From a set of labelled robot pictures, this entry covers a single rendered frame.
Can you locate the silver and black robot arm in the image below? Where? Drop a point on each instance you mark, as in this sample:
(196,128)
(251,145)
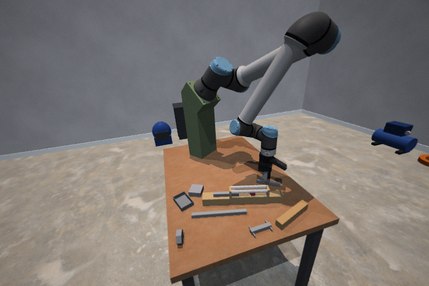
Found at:
(311,34)

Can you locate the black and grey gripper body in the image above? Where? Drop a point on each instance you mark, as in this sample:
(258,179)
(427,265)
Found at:
(264,163)

